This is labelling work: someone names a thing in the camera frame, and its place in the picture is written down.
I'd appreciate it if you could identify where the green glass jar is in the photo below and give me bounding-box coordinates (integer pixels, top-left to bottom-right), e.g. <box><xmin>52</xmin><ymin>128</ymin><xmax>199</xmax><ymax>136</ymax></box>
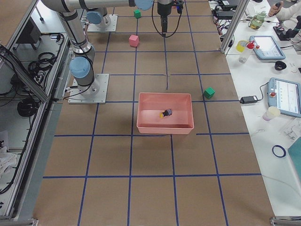
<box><xmin>248</xmin><ymin>11</ymin><xmax>267</xmax><ymax>30</ymax></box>

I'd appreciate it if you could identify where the green cube near arm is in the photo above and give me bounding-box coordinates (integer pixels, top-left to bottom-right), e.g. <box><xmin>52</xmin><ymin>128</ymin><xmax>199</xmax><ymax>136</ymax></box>
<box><xmin>134</xmin><ymin>9</ymin><xmax>142</xmax><ymax>19</ymax></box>

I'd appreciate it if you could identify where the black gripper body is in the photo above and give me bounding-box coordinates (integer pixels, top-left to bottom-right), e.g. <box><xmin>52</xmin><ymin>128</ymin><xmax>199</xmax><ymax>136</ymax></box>
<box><xmin>157</xmin><ymin>0</ymin><xmax>183</xmax><ymax>16</ymax></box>

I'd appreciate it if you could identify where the yellow push button switch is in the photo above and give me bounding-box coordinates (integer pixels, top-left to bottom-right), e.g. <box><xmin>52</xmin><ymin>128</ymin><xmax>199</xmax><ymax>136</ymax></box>
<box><xmin>159</xmin><ymin>109</ymin><xmax>173</xmax><ymax>118</ymax></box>

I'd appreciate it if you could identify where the pink cube centre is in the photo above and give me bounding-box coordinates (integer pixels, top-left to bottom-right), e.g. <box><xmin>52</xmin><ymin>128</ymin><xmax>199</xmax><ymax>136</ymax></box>
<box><xmin>128</xmin><ymin>35</ymin><xmax>139</xmax><ymax>48</ymax></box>

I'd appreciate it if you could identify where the pink plastic bin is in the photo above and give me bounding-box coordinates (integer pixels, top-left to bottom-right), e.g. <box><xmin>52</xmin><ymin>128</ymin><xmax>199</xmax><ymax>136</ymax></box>
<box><xmin>136</xmin><ymin>92</ymin><xmax>194</xmax><ymax>134</ymax></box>

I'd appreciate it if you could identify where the aluminium frame post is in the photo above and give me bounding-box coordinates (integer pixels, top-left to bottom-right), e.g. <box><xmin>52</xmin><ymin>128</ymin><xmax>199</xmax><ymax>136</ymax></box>
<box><xmin>219</xmin><ymin>0</ymin><xmax>249</xmax><ymax>53</ymax></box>

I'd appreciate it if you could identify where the blue tape ring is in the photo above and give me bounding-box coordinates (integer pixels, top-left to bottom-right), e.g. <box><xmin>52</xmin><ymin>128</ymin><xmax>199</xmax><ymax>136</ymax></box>
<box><xmin>272</xmin><ymin>145</ymin><xmax>287</xmax><ymax>158</ymax></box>

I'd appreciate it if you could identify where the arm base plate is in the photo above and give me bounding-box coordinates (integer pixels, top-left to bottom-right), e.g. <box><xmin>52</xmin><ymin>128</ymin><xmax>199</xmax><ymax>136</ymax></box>
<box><xmin>86</xmin><ymin>14</ymin><xmax>118</xmax><ymax>33</ymax></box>
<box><xmin>68</xmin><ymin>73</ymin><xmax>109</xmax><ymax>104</ymax></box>

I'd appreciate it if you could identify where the black bowl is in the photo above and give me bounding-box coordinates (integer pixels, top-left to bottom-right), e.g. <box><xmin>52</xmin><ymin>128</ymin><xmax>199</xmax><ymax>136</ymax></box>
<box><xmin>274</xmin><ymin>61</ymin><xmax>287</xmax><ymax>71</ymax></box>

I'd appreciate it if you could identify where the white crumpled cloth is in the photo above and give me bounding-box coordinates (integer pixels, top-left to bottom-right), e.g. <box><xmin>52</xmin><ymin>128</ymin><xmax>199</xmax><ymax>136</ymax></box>
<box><xmin>0</xmin><ymin>146</ymin><xmax>17</xmax><ymax>176</ymax></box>

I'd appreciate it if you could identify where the white paper cup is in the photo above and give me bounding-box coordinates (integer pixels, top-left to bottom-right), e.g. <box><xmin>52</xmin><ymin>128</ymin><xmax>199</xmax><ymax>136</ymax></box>
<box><xmin>262</xmin><ymin>106</ymin><xmax>281</xmax><ymax>121</ymax></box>

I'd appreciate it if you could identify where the red cap squeeze bottle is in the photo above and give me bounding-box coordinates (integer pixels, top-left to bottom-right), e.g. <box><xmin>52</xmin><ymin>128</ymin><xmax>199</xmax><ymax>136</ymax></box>
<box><xmin>238</xmin><ymin>40</ymin><xmax>260</xmax><ymax>63</ymax></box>

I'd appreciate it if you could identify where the teach pendant near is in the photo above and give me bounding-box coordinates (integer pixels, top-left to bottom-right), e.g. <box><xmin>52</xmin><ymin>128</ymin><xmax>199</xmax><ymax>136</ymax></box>
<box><xmin>267</xmin><ymin>77</ymin><xmax>301</xmax><ymax>118</ymax></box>

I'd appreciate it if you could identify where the yellow tape roll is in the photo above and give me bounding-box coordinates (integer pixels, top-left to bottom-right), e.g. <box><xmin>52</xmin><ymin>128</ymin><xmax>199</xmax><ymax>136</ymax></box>
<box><xmin>236</xmin><ymin>40</ymin><xmax>248</xmax><ymax>53</ymax></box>

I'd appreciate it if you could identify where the black power adapter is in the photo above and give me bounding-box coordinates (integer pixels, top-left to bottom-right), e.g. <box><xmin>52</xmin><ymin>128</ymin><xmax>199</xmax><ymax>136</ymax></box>
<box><xmin>239</xmin><ymin>96</ymin><xmax>259</xmax><ymax>104</ymax></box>

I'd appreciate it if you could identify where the green cube near bin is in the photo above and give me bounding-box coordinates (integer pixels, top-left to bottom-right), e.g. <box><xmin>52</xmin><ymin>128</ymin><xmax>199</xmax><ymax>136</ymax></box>
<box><xmin>203</xmin><ymin>87</ymin><xmax>215</xmax><ymax>99</ymax></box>

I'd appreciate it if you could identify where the teach pendant far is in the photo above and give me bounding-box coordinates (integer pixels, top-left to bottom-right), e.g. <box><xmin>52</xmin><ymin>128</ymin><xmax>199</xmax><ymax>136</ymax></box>
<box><xmin>249</xmin><ymin>35</ymin><xmax>286</xmax><ymax>61</ymax></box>

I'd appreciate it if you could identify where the teach pendant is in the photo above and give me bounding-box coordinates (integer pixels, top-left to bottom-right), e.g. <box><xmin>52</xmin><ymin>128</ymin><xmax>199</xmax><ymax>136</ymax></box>
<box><xmin>249</xmin><ymin>35</ymin><xmax>286</xmax><ymax>61</ymax></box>
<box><xmin>267</xmin><ymin>77</ymin><xmax>301</xmax><ymax>118</ymax></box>

